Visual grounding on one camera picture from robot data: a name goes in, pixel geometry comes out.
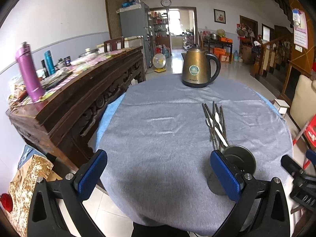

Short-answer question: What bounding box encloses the dark perforated utensil holder cup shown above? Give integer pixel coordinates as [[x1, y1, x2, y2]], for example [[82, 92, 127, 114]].
[[207, 146, 257, 202]]

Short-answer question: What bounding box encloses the dark chopstick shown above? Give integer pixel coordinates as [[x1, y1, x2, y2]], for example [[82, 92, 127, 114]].
[[201, 103, 224, 154], [215, 103, 226, 137], [208, 118, 219, 150], [212, 101, 217, 144], [204, 103, 226, 151], [220, 106, 227, 139]]

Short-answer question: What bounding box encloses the white plastic spoon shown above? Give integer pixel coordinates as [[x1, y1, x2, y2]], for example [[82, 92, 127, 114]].
[[215, 112, 228, 147], [206, 118, 228, 150]]

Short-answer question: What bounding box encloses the carved dark wooden sideboard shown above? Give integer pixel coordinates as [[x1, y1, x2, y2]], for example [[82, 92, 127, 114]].
[[6, 47, 146, 171]]

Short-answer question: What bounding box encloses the red plastic child chair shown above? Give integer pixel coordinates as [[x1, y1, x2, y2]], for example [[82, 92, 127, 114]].
[[292, 116, 315, 170]]

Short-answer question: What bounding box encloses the gold glitter bag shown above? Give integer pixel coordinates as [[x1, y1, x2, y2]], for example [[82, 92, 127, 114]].
[[6, 155, 54, 236]]

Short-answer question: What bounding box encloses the grey round tablecloth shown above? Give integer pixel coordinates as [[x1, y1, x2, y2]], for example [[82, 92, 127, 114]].
[[97, 74, 293, 235]]

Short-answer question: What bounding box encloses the cream leather sofa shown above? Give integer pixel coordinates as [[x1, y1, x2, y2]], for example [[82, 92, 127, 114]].
[[290, 74, 316, 129]]

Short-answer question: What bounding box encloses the small white wooden stool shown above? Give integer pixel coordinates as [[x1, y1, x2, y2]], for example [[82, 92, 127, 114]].
[[273, 99, 290, 117]]

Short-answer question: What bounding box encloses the gold electric kettle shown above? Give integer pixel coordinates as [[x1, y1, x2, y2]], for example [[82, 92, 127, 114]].
[[182, 44, 221, 88]]

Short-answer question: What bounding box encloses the blue water jug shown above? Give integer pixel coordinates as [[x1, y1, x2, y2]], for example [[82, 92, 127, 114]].
[[233, 50, 239, 62]]

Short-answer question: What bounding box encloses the teal thermos bottle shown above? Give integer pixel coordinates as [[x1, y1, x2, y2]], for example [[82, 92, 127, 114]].
[[44, 50, 56, 75]]

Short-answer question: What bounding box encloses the wooden stair railing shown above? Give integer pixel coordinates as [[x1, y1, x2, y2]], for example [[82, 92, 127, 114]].
[[250, 33, 293, 78]]

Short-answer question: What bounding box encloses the orange cardboard box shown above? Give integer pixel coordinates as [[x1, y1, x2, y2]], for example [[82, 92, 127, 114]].
[[213, 47, 226, 59]]

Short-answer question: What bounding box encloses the purple thermos bottle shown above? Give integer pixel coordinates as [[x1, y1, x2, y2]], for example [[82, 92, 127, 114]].
[[16, 42, 45, 103]]

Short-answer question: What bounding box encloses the small white floor fan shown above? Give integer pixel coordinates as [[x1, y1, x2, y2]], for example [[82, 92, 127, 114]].
[[152, 53, 166, 73]]

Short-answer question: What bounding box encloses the dark wooden side table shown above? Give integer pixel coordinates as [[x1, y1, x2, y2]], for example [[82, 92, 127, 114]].
[[201, 38, 233, 63]]

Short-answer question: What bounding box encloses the grey refrigerator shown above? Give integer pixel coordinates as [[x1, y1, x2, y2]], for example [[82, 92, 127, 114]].
[[117, 2, 154, 70]]

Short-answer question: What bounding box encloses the framed flower picture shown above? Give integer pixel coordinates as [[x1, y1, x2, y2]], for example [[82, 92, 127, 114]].
[[214, 9, 226, 24]]

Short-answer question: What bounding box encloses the wall calendar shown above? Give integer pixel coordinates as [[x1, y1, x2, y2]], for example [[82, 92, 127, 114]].
[[292, 9, 308, 49]]

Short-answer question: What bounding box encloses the round wall clock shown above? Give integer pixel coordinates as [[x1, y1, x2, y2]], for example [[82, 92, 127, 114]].
[[161, 0, 171, 7]]

